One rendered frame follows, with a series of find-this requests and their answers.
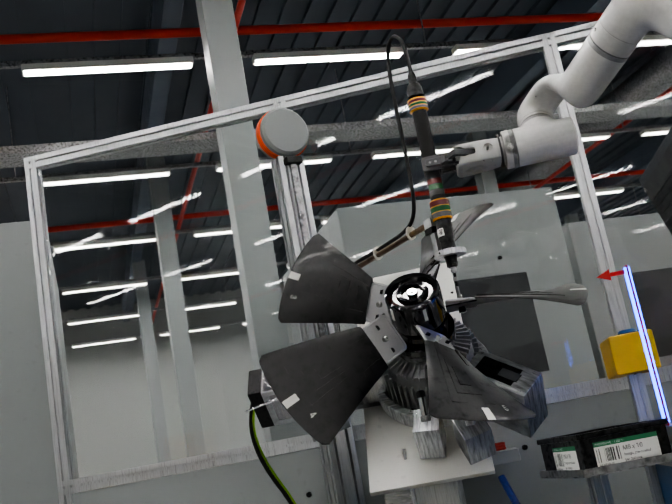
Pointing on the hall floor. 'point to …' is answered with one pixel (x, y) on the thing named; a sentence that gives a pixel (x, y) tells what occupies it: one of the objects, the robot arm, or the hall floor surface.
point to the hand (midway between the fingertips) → (431, 166)
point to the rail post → (654, 484)
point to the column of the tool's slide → (339, 477)
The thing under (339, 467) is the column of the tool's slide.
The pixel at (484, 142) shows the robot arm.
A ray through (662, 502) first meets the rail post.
